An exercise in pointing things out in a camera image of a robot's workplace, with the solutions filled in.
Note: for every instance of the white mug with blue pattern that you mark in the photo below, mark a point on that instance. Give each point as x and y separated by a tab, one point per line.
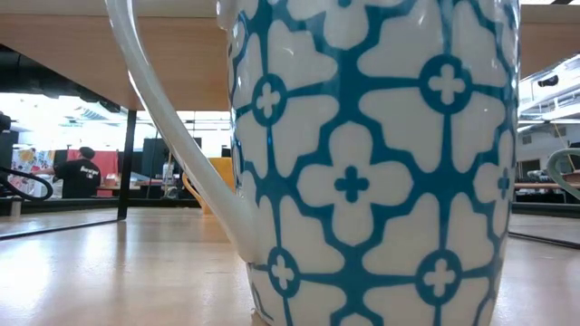
362	181

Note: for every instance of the green mug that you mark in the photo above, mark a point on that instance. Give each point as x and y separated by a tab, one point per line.
551	169

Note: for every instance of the black partition panel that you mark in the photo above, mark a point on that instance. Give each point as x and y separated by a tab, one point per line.
154	156

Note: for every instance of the wooden background table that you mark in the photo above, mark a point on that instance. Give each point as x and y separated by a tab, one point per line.
136	185

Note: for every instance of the person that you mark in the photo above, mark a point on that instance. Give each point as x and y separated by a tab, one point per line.
79	179

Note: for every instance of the wooden shelf riser black legs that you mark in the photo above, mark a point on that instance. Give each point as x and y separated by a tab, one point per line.
68	45

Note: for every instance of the long wooden workbench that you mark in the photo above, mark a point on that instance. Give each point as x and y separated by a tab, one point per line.
544	185

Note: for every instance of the colourful printed poster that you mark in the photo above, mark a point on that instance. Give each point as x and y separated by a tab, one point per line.
27	158

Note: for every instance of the black ceiling device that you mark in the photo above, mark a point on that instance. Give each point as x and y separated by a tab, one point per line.
548	81

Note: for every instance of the small grey post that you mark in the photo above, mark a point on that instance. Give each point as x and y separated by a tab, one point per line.
16	207

